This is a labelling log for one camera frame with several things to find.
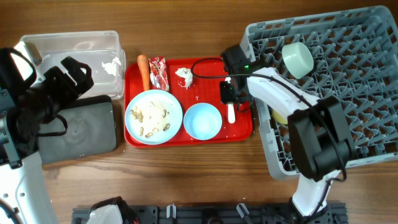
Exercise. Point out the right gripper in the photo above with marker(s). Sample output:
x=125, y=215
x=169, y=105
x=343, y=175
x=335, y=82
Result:
x=225, y=96

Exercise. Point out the white plastic spoon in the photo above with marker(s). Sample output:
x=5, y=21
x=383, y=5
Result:
x=230, y=106

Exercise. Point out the yellow cup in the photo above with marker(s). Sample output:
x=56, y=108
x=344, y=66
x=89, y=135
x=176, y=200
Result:
x=279, y=118

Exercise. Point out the green bowl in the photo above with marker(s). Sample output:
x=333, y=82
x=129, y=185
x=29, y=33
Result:
x=297, y=59

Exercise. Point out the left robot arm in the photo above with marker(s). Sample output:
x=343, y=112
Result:
x=25, y=105

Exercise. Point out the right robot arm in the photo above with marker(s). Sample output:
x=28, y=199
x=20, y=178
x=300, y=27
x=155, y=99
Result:
x=320, y=140

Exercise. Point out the grey dishwasher rack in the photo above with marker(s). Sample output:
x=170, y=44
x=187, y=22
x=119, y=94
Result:
x=355, y=60

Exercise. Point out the light blue bowl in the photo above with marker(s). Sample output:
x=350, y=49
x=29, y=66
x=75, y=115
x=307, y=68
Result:
x=202, y=121

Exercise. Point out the crumpled white tissue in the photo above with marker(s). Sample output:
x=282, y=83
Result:
x=187, y=75

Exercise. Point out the red serving tray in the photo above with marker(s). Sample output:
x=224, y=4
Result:
x=201, y=91

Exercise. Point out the red snack wrapper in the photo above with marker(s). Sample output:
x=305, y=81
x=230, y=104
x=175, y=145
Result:
x=158, y=73

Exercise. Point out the light blue plate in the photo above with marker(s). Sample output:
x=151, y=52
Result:
x=153, y=117

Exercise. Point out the orange carrot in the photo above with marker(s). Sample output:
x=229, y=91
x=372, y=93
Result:
x=143, y=64

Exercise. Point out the white tissue in bin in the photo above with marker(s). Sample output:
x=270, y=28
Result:
x=111, y=68

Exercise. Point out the clear plastic bin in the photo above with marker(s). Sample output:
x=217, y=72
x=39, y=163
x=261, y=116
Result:
x=91, y=48

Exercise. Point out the black tray bin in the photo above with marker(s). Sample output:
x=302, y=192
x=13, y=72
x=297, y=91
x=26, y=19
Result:
x=91, y=130

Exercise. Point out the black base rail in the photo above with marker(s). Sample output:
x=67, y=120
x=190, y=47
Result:
x=268, y=213

